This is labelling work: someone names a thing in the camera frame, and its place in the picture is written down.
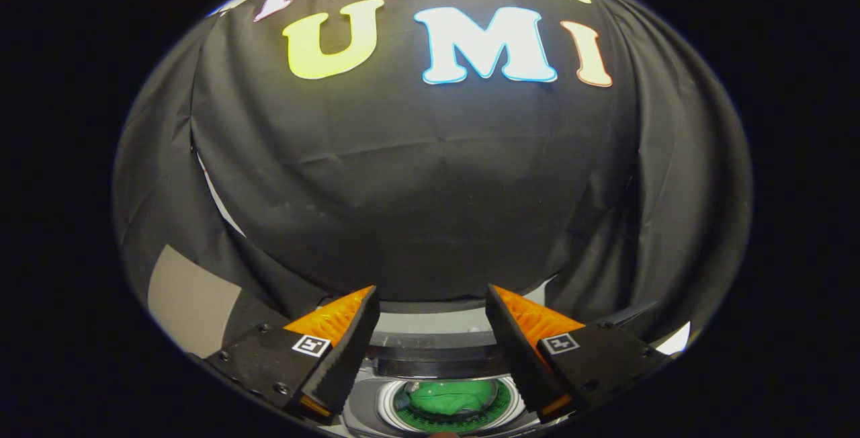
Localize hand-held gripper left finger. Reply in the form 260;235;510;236
202;285;381;425

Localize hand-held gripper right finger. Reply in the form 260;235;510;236
485;283;673;425

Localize green polo shirt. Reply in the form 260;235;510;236
393;380;502;419

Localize grey washing machine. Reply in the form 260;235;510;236
322;277;562;438

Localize grey and black cabinet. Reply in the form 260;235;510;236
146;245;298;359

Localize white board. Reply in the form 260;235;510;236
655;321;692;357

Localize black backdrop cloth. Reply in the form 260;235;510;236
113;0;753;346

